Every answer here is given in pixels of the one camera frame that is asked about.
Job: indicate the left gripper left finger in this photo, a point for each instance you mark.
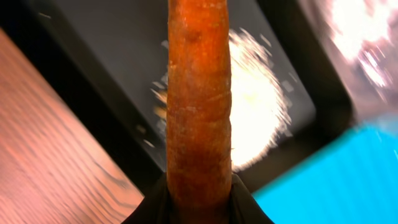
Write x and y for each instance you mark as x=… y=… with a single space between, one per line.
x=155 y=207

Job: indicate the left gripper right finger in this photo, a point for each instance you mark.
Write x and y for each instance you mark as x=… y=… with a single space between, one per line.
x=243 y=208

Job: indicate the orange carrot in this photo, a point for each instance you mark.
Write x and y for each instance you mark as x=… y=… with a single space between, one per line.
x=198 y=108

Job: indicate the rice and peanuts pile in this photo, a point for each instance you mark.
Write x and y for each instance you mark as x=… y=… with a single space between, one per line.
x=259 y=111

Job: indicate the clear plastic waste bin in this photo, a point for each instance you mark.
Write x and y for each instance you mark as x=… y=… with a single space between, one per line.
x=360 y=39

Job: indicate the teal serving tray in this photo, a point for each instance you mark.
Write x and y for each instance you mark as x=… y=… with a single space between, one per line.
x=353 y=180

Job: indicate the black tray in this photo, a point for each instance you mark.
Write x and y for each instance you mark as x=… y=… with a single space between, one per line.
x=105 y=58

